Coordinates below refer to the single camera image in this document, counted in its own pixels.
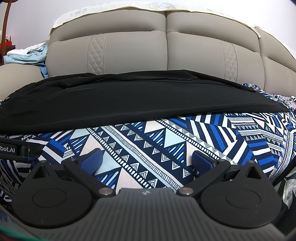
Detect black pants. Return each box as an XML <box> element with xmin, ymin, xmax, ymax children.
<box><xmin>1</xmin><ymin>70</ymin><xmax>288</xmax><ymax>136</ymax></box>

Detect blue white patterned sofa cover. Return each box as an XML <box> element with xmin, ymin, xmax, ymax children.
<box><xmin>1</xmin><ymin>92</ymin><xmax>295</xmax><ymax>203</ymax></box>

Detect light blue clothes pile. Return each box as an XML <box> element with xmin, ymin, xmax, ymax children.
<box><xmin>4</xmin><ymin>42</ymin><xmax>48</xmax><ymax>78</ymax></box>

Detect brown wooden shelf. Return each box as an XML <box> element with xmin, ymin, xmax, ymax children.
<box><xmin>1</xmin><ymin>0</ymin><xmax>18</xmax><ymax>65</ymax></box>

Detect beige leather sofa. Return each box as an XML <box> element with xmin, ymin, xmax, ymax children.
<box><xmin>0</xmin><ymin>9</ymin><xmax>296</xmax><ymax>100</ymax></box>

